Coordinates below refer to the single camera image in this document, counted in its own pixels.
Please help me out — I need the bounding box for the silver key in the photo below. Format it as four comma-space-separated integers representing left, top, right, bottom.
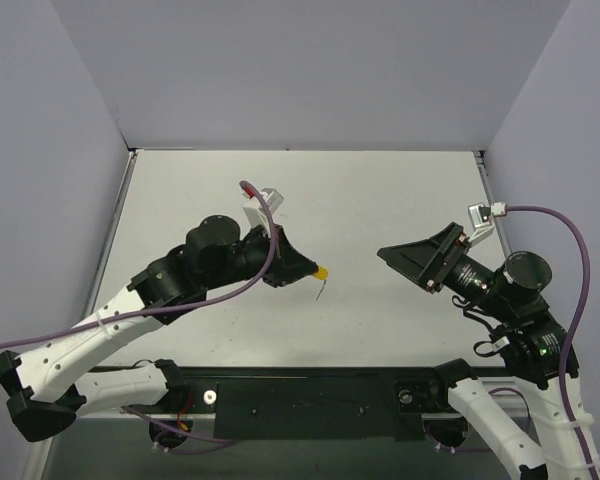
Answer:
315, 279, 327, 301

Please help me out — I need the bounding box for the yellow key tag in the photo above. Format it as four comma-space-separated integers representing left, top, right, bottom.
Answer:
312, 266, 329, 281

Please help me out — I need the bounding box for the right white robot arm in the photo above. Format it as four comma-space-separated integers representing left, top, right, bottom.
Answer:
377, 220, 600, 479

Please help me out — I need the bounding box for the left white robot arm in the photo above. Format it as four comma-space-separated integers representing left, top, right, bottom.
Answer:
0, 215, 328, 442

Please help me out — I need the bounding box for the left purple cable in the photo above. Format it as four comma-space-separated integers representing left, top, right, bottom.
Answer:
0, 179, 281, 376

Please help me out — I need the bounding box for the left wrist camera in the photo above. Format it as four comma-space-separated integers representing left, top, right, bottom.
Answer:
243, 187, 284, 228

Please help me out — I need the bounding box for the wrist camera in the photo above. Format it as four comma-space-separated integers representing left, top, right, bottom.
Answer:
243, 187, 284, 228
468, 203, 495, 247

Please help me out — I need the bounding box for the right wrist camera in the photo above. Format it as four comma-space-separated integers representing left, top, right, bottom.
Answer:
468, 203, 495, 247

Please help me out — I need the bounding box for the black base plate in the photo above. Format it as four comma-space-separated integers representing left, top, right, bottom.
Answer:
94, 366, 511, 443

